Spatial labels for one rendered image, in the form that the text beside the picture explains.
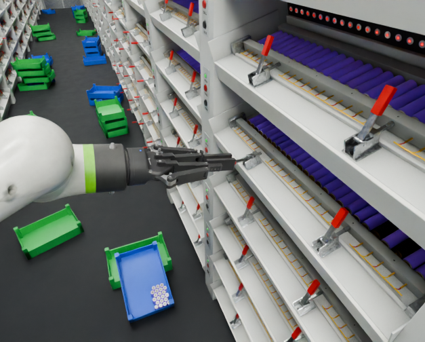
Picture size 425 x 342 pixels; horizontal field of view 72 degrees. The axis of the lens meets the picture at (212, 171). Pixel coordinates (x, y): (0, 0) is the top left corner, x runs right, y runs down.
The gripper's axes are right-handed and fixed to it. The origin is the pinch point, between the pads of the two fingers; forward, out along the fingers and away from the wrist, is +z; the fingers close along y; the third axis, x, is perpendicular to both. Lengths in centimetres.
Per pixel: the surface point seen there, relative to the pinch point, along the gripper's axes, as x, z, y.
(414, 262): 5.6, 15.8, 35.9
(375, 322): -0.8, 8.1, 39.5
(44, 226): -107, -49, -94
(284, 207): -1.1, 8.5, 15.4
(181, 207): -79, 24, -68
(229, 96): 8.5, 9.1, -18.5
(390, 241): 5.5, 15.6, 31.7
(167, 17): 17, 4, -70
